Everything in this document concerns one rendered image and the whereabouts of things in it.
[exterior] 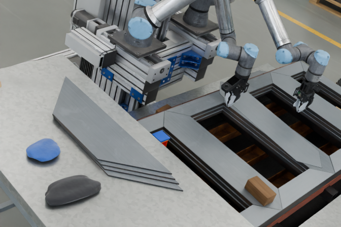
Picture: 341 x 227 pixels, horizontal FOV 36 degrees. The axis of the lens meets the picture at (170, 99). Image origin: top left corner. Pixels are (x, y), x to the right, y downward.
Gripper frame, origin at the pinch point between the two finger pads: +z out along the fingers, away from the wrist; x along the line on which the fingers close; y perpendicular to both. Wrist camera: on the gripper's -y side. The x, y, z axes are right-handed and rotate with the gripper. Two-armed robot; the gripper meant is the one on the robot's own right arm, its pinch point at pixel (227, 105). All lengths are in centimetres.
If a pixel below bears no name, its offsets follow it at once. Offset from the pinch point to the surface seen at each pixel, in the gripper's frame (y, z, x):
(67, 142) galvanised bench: -103, -17, -2
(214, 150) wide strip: -33.0, 0.8, -21.1
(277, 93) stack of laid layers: 44.7, 4.1, -2.5
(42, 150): -116, -20, -4
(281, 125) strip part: 15.1, 0.6, -25.4
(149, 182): -90, -18, -33
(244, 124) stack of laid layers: 0.4, 3.3, -13.3
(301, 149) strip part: 9.4, 0.6, -42.5
